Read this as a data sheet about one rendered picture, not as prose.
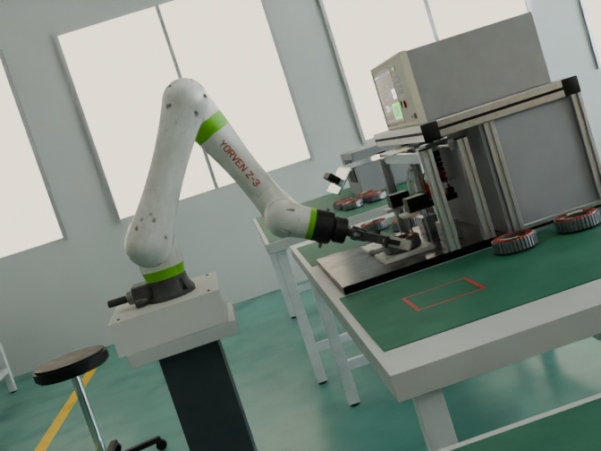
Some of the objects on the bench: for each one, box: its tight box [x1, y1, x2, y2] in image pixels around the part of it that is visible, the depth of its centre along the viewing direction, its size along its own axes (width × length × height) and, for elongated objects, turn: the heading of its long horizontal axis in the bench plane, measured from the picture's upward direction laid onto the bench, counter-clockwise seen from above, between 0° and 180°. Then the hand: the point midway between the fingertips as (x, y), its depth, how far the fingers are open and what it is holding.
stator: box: [382, 232, 421, 255], centre depth 238 cm, size 11×11×4 cm
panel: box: [436, 124, 512, 233], centre depth 250 cm, size 1×66×30 cm, turn 76°
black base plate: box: [317, 219, 507, 295], centre depth 250 cm, size 47×64×2 cm
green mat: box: [339, 211, 601, 353], centre depth 188 cm, size 94×61×1 cm, turn 166°
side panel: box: [481, 91, 601, 233], centre depth 219 cm, size 28×3×32 cm, turn 166°
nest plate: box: [375, 240, 435, 265], centre depth 238 cm, size 15×15×1 cm
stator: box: [491, 229, 538, 255], centre depth 206 cm, size 11×11×4 cm
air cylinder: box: [416, 212, 438, 234], centre depth 263 cm, size 5×8×6 cm
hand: (400, 242), depth 238 cm, fingers closed on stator, 11 cm apart
